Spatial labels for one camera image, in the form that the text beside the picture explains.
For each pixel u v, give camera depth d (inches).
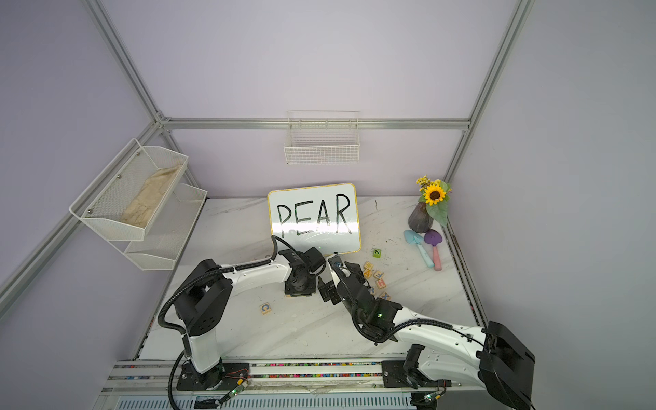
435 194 35.6
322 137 37.5
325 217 38.6
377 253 39.5
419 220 42.3
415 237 41.0
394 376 28.8
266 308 33.8
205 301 18.7
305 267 27.1
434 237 41.0
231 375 28.8
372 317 23.0
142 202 30.8
